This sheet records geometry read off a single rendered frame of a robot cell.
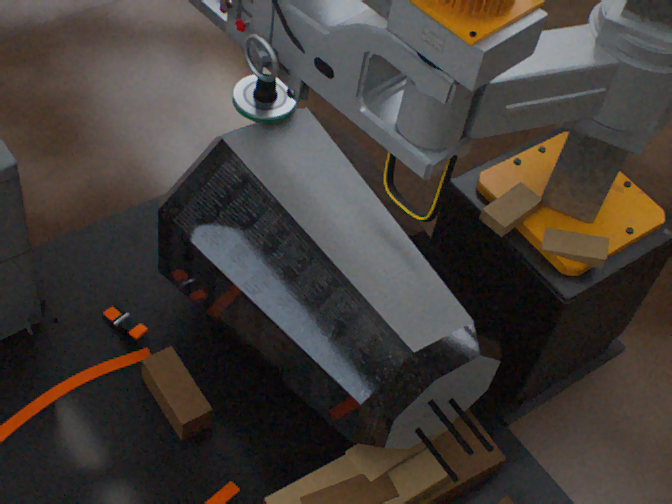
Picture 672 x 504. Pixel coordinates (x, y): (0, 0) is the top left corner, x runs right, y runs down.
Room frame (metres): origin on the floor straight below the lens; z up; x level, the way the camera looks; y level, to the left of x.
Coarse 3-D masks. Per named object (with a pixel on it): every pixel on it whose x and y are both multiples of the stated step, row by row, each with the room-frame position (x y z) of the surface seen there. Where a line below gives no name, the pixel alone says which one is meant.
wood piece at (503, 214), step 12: (516, 192) 2.35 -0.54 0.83; (528, 192) 2.37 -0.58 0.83; (492, 204) 2.28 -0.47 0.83; (504, 204) 2.29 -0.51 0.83; (516, 204) 2.30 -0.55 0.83; (528, 204) 2.31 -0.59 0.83; (540, 204) 2.35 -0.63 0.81; (480, 216) 2.25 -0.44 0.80; (492, 216) 2.22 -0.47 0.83; (504, 216) 2.23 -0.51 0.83; (516, 216) 2.25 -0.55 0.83; (528, 216) 2.30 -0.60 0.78; (492, 228) 2.21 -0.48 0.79; (504, 228) 2.19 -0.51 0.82
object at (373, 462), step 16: (352, 448) 1.61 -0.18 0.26; (368, 448) 1.63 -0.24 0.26; (384, 448) 1.64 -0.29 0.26; (416, 448) 1.66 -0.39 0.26; (368, 464) 1.57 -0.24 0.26; (384, 464) 1.58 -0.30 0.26; (352, 480) 1.50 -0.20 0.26; (368, 480) 1.51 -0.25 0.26; (384, 480) 1.53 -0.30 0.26; (304, 496) 1.41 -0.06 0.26; (320, 496) 1.43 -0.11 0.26; (336, 496) 1.44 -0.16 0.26; (352, 496) 1.45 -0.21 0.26; (368, 496) 1.46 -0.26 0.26; (384, 496) 1.47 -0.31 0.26
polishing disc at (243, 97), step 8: (248, 80) 2.57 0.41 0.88; (256, 80) 2.57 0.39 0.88; (240, 88) 2.52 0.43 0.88; (248, 88) 2.53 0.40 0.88; (280, 88) 2.56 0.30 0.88; (240, 96) 2.48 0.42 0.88; (248, 96) 2.49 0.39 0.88; (280, 96) 2.52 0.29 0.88; (240, 104) 2.44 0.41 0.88; (248, 104) 2.45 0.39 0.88; (256, 104) 2.46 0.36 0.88; (264, 104) 2.46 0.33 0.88; (272, 104) 2.47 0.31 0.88; (280, 104) 2.48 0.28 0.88; (288, 104) 2.49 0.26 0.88; (248, 112) 2.41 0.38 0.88; (256, 112) 2.42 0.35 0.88; (264, 112) 2.43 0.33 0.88; (272, 112) 2.43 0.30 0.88; (280, 112) 2.44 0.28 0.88; (288, 112) 2.46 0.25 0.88
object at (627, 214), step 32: (512, 160) 2.55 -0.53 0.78; (544, 160) 2.59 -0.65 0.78; (480, 192) 2.40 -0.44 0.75; (608, 192) 2.50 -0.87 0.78; (640, 192) 2.53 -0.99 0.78; (544, 224) 2.28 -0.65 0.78; (576, 224) 2.32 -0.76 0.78; (608, 224) 2.35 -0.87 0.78; (640, 224) 2.38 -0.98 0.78; (544, 256) 2.18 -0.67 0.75; (608, 256) 2.23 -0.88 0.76
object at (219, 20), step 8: (192, 0) 2.65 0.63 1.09; (200, 0) 2.63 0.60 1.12; (208, 0) 2.69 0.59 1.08; (216, 0) 2.70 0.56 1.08; (200, 8) 2.63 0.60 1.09; (208, 8) 2.60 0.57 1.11; (216, 8) 2.66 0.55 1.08; (208, 16) 2.60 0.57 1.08; (216, 16) 2.58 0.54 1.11; (224, 16) 2.63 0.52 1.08; (216, 24) 2.58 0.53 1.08; (224, 24) 2.56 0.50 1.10; (224, 32) 2.55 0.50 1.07; (280, 64) 2.41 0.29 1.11; (280, 72) 2.39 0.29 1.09; (288, 72) 2.38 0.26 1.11; (280, 80) 2.39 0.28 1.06; (304, 88) 2.33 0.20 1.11; (288, 96) 2.32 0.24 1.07; (304, 96) 2.32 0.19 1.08
